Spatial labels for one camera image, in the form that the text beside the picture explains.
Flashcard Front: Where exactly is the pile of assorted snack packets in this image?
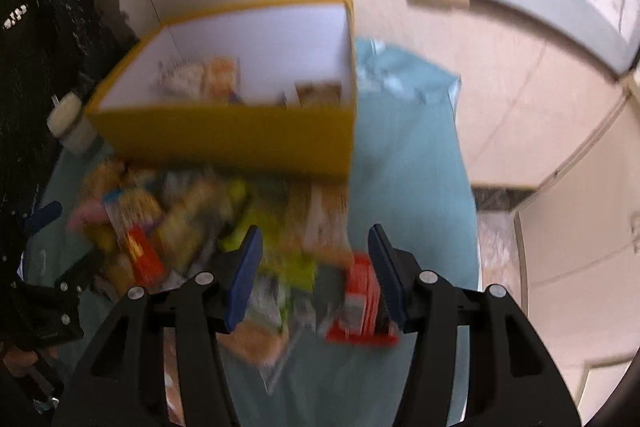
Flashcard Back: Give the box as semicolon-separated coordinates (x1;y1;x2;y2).
67;159;353;368
152;56;345;108

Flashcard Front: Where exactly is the white lidded cup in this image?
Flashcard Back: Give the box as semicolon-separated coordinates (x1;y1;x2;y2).
47;91;99;156

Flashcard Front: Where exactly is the yellow cardboard box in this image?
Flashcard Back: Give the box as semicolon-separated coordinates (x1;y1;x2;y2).
84;0;358;180

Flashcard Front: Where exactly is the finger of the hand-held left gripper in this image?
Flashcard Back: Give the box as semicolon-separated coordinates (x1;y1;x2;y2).
22;201;63;235
52;252;108;295

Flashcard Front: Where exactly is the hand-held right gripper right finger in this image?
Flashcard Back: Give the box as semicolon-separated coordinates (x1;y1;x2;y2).
367;223;583;427

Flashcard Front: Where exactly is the person's left hand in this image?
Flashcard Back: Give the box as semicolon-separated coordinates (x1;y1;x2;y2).
0;347;41;380

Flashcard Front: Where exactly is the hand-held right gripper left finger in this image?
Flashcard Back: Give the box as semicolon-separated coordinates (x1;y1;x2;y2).
52;225;264;427

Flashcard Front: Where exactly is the white cabinet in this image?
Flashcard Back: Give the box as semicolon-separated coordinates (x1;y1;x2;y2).
472;72;640;427

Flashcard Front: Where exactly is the red snack packet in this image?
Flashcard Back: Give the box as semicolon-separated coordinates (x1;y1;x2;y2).
325;253;401;346

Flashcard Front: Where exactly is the light blue printed tablecloth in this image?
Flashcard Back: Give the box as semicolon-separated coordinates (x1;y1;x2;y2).
20;38;482;427

